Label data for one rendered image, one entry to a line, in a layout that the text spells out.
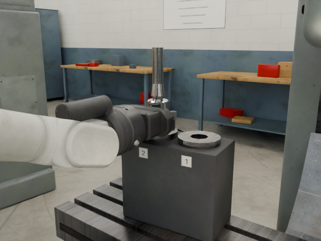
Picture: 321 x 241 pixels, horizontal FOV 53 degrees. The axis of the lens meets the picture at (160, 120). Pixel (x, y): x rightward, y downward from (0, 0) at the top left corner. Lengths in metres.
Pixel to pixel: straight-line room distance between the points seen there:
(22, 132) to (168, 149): 0.31
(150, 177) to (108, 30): 6.19
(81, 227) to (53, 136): 0.38
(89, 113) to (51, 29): 7.20
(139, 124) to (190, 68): 5.00
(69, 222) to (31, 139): 0.41
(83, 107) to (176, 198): 0.28
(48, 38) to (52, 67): 0.64
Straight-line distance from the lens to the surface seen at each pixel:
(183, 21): 5.66
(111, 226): 0.75
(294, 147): 0.96
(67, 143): 0.45
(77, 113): 0.50
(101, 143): 0.49
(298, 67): 0.92
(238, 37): 5.17
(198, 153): 0.62
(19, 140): 0.43
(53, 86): 7.72
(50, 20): 7.71
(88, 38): 7.25
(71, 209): 0.83
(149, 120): 0.61
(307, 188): 0.91
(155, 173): 0.68
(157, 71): 0.68
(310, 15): 0.45
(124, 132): 0.55
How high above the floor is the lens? 1.32
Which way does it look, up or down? 14 degrees down
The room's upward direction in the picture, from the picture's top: straight up
